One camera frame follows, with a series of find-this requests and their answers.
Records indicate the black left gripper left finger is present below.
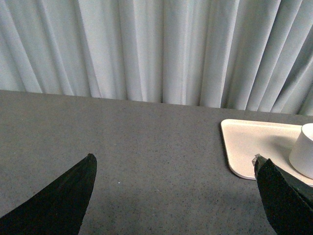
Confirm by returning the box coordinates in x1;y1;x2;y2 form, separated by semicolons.
0;154;97;235

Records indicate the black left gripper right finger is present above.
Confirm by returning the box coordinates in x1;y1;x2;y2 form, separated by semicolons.
252;154;313;235

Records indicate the white smiley mug black handle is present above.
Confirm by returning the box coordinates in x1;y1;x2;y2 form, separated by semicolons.
289;123;313;179

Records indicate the beige rectangular plastic tray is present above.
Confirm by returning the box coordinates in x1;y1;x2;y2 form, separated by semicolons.
221;119;313;186

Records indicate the pale grey curtain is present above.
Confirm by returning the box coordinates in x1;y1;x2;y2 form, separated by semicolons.
0;0;313;116

